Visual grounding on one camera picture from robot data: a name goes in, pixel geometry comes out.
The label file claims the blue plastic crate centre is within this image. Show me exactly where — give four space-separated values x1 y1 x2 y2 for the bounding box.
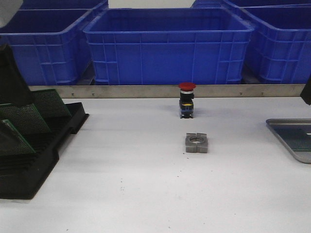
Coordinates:
84 8 253 85

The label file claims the blue crate far right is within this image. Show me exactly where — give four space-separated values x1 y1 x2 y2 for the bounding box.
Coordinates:
191 0 311 8

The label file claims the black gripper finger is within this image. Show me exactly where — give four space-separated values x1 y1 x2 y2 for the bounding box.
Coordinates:
0 44 33 107
300 82 311 105

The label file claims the black slotted board rack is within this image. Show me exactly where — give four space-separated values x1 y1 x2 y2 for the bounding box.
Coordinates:
0 102 89 200

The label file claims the blue plastic crate left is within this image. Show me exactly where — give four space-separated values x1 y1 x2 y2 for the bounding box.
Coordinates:
0 9 94 85

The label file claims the blue plastic crate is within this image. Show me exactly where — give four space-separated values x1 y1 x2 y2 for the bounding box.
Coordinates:
241 6 311 84
0 9 94 85
84 8 253 85

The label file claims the steel table edge rail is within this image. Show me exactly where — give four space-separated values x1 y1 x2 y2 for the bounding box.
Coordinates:
30 84 305 99

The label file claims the red emergency stop button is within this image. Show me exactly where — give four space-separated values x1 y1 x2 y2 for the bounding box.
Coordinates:
178 82 196 118

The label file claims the grey square clamp block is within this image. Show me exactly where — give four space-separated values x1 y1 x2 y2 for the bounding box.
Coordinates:
185 133 208 153

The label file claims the blue crate far left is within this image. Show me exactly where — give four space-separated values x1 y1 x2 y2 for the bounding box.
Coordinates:
17 0 109 11

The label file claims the blue plastic crate right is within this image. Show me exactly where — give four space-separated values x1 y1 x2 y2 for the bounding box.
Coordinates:
241 6 311 84

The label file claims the silver metal tray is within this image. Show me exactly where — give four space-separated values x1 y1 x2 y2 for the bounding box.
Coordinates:
266 119 311 164

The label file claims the green perforated circuit board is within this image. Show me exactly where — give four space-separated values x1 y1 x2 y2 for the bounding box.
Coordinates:
276 128 311 151
0 104 51 135
0 119 35 156
32 89 71 118

